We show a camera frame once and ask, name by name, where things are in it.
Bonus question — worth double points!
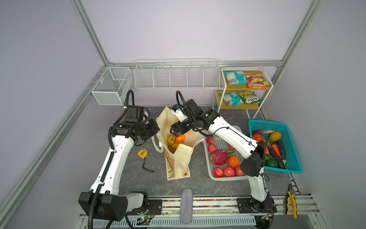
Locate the small orange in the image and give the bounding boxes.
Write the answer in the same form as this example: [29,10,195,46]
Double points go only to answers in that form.
[175,135,185,144]

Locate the yellow lemon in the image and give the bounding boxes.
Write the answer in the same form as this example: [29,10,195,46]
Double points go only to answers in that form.
[172,143,180,149]

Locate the cream floral tote bag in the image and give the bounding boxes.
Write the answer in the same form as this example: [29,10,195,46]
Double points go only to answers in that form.
[152,107,204,181]

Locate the teal snack bag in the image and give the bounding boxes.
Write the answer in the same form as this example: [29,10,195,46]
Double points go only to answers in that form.
[224,71,247,85]
[219,92,244,107]

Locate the red tomato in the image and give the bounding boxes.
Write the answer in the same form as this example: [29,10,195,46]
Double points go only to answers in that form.
[253,134,265,142]

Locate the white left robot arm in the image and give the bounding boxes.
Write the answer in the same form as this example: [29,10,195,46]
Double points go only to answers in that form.
[78,90,160,229]

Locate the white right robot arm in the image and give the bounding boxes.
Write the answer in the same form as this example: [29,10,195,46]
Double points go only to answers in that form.
[170,107,277,214]

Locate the green Fox's candy bag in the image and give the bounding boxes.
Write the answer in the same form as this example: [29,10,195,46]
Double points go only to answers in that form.
[237,91,261,105]

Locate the yellow tape measure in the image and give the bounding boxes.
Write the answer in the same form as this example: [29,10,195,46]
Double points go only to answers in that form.
[137,149,155,173]

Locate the red apple back left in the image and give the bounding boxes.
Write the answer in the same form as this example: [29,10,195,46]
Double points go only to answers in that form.
[206,137,215,145]

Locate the red apple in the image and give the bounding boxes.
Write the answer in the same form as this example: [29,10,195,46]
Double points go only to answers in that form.
[228,144,235,150]
[235,166,246,176]
[213,168,225,178]
[206,137,215,145]
[224,166,235,177]
[208,144,217,154]

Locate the red apple middle left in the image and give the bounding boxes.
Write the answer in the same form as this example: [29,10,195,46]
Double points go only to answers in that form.
[208,144,217,154]

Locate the pink dragon fruit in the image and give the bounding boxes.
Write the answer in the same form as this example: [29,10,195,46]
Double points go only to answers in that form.
[210,150,234,166]

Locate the white plastic basket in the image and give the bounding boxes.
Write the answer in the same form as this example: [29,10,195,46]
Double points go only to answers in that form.
[204,135,248,181]

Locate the red apple back right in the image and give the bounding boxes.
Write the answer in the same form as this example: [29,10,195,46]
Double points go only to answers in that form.
[228,144,235,150]

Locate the red apple front left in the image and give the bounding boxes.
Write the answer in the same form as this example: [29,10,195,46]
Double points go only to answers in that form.
[213,168,225,178]

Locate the red apple centre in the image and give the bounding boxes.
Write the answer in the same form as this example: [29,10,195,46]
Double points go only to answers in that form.
[224,166,235,177]

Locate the red apple front right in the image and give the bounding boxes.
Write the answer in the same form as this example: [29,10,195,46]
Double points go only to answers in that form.
[235,166,246,176]

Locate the white two-tier wooden shelf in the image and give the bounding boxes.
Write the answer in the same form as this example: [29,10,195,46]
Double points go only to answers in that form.
[212,67,274,120]

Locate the grey padded cylinder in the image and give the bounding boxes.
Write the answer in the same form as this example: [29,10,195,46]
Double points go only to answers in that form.
[180,188,193,224]

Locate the green bell pepper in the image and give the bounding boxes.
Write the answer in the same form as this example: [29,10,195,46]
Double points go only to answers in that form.
[265,155,278,168]

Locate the yellow mango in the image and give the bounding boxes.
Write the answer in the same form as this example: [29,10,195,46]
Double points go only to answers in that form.
[269,131,282,142]

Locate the orange carrot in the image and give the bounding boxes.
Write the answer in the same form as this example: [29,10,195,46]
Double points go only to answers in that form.
[272,144,282,159]

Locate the dark cucumber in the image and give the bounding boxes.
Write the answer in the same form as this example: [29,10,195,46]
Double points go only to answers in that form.
[276,140,287,161]

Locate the purple eggplant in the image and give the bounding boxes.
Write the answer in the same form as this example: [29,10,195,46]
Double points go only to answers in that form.
[252,130,286,169]

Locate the teal plastic basket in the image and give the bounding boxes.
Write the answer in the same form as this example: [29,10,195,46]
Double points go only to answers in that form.
[248,120,303,174]

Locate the yellow black pliers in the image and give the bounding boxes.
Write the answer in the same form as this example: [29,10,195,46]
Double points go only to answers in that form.
[285,184,298,219]

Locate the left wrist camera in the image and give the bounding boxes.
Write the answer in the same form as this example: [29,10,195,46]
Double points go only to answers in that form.
[124,106,150,123]

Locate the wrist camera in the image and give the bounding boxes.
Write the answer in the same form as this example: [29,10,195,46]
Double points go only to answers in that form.
[124,106,150,123]
[172,99,203,122]

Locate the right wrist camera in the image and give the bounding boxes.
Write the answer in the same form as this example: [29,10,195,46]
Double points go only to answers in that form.
[172,99,203,122]

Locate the white wire cube basket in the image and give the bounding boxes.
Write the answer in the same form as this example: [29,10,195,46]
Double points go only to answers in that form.
[91,67,133,106]

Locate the white wire wall rack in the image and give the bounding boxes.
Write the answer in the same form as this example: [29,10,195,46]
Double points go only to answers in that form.
[134,59,221,90]

